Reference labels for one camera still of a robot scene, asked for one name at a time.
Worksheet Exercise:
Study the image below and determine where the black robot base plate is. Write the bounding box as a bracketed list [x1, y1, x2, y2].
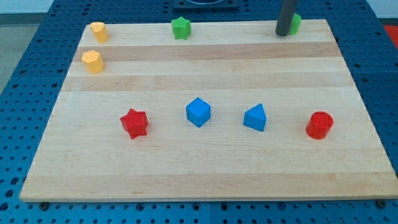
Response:
[172, 0, 239, 11]

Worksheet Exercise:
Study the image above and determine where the green round block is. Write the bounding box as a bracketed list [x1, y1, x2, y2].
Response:
[289, 13, 302, 35]

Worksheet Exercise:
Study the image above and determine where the yellow hexagon block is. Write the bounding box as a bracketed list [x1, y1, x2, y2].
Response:
[81, 50, 104, 74]

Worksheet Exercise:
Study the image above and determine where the red star block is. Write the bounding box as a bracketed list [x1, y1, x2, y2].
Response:
[120, 108, 149, 139]

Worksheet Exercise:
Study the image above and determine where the yellow heart block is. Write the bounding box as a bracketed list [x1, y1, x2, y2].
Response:
[90, 22, 109, 44]

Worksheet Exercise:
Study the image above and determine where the light wooden board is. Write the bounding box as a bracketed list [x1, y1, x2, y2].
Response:
[20, 19, 397, 202]

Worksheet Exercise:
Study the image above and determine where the blue cube block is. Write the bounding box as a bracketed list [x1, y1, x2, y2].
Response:
[186, 98, 211, 128]

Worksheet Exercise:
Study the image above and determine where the blue triangle block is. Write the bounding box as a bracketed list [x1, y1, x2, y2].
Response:
[243, 103, 267, 132]

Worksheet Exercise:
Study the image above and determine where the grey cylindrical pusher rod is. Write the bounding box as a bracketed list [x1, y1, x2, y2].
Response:
[275, 0, 298, 36]

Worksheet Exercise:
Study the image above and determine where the green star block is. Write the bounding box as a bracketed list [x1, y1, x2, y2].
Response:
[171, 16, 191, 40]

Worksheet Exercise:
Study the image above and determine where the red cylinder block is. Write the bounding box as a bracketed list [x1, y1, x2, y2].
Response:
[305, 111, 334, 139]

